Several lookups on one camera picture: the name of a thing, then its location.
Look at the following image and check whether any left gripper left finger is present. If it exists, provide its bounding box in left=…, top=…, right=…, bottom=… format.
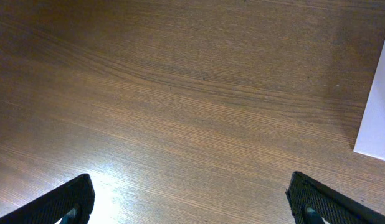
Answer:
left=0, top=174, right=95, bottom=224

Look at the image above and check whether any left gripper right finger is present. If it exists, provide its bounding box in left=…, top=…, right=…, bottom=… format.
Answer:
left=285, top=171, right=385, bottom=224

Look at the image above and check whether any white cardboard box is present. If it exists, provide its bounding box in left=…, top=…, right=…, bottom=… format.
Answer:
left=354, top=40, right=385, bottom=161

